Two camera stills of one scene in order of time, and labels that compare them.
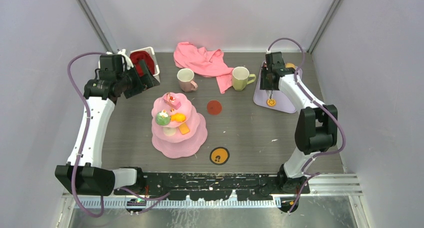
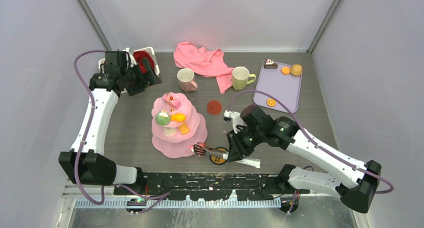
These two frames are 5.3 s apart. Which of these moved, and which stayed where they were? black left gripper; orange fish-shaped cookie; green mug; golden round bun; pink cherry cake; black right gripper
Moved: golden round bun; black right gripper
Stayed: black left gripper; pink cherry cake; green mug; orange fish-shaped cookie
